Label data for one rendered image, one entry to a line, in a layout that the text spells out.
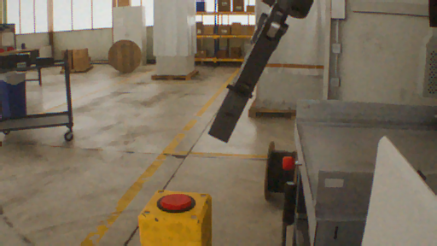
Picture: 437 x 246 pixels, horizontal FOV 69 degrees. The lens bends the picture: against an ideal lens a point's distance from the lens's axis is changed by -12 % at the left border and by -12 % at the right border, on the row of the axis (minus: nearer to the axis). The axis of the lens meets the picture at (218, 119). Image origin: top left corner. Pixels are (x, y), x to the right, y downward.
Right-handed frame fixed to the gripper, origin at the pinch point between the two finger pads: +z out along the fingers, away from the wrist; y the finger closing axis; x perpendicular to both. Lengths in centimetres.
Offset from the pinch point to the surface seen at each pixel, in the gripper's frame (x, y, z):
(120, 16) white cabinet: -390, -1087, -11
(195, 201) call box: 0.8, 5.2, 11.3
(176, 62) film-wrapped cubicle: -113, -758, 33
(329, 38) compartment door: 27, -84, -33
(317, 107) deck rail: 26, -56, -7
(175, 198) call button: -1.7, 5.7, 11.9
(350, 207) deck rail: 23.5, -1.5, 4.9
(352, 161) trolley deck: 29.8, -23.8, 0.1
